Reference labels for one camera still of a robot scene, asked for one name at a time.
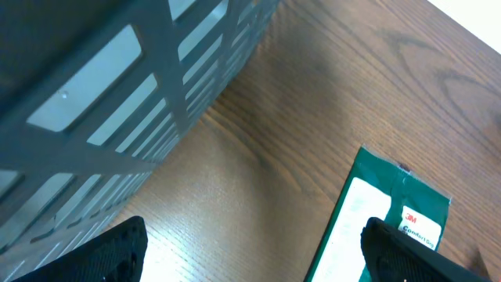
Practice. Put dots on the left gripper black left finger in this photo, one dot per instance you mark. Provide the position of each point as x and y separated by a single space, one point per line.
114 256

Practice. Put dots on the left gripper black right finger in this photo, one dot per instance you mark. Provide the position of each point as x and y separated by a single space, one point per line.
390 255

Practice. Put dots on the green snack bag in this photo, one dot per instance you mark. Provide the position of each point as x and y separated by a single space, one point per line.
380 188

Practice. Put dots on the grey plastic mesh basket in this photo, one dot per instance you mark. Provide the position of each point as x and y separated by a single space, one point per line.
94 96

